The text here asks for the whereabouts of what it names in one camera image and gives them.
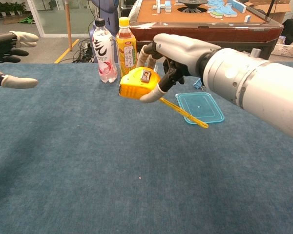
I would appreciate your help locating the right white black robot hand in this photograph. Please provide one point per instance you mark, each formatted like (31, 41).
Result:
(183, 48)

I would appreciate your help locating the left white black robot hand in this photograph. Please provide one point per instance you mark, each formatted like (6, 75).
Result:
(22, 40)

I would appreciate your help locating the yellow tape measure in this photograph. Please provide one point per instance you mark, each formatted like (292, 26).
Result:
(134, 85)

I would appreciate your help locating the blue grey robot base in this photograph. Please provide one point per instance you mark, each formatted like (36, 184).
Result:
(110, 14)

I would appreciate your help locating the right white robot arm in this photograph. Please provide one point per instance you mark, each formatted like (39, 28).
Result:
(258, 83)

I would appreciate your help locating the brown mahjong table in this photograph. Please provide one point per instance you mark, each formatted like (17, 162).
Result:
(210, 30)

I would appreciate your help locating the green potted plants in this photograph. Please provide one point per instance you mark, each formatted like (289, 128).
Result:
(7, 8)

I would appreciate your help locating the blue binder clip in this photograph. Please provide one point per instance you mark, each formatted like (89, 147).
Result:
(197, 84)

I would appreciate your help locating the black round table centre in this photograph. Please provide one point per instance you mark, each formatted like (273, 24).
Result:
(191, 5)

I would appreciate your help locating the wooden pole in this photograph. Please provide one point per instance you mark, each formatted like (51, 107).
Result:
(69, 24)

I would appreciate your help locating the blue white mahjong tile pile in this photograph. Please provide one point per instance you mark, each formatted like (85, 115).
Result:
(222, 8)

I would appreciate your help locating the yellow tea bottle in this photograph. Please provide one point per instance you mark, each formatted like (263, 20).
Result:
(125, 51)

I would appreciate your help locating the blue translucent plastic lid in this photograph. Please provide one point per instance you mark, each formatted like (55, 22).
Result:
(202, 107)

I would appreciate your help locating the single blue white mahjong tile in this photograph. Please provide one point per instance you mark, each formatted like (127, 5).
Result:
(247, 18)

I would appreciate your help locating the clear bottle pink drink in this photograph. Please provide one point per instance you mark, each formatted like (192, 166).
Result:
(103, 53)

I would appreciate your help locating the cardboard box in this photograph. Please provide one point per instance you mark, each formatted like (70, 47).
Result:
(278, 9)

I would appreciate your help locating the white plastic basket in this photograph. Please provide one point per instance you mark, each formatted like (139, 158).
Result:
(286, 50)

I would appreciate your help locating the blue felt table mat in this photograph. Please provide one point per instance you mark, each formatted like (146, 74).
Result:
(112, 158)

